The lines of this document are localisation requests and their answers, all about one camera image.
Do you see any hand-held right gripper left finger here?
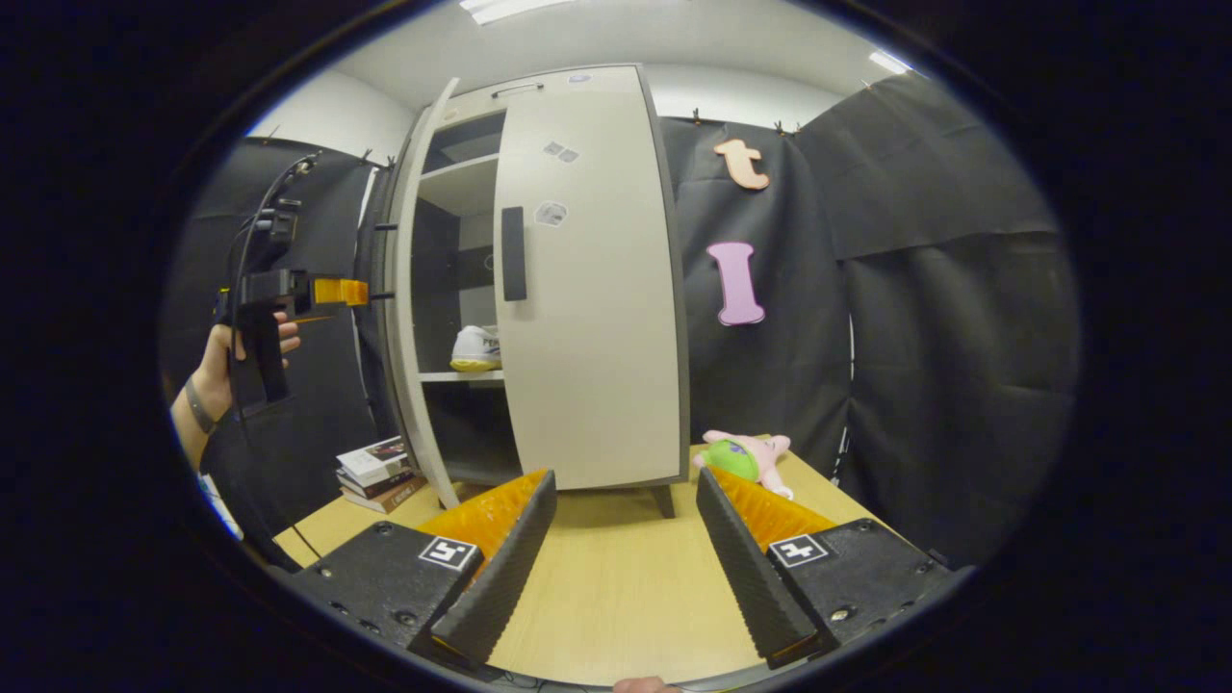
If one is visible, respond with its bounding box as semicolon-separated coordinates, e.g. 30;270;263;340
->
289;468;559;672

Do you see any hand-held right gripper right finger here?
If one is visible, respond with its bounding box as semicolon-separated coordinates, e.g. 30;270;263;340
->
695;467;956;672

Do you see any grey shoe cabinet door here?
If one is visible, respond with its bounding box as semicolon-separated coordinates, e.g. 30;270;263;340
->
383;77;461;509
493;64;691;492

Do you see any white shoe yellow sole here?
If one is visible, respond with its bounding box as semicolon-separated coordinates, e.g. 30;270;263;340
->
449;325;502;373

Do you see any grey shoe cabinet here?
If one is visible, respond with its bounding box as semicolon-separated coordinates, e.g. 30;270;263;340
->
385;64;692;519

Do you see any dark wristband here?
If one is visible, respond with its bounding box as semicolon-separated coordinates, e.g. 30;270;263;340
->
183;377;220;436

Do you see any pink green plush toy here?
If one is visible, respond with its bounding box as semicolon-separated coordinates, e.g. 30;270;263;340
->
693;430;797;501

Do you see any brown cover book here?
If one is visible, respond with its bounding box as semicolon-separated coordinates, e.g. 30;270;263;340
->
342;475;429;514

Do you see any dark cover book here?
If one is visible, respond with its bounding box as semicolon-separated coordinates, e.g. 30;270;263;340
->
336;468;417;499

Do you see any white cover book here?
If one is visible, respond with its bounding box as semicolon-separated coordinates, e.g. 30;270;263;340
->
336;436;410;486

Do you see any black backdrop cloth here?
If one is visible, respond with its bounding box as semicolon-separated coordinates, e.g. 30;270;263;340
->
159;72;1081;574

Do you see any black door handle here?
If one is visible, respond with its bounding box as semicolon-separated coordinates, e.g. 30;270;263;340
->
368;221;399;301
500;206;528;303

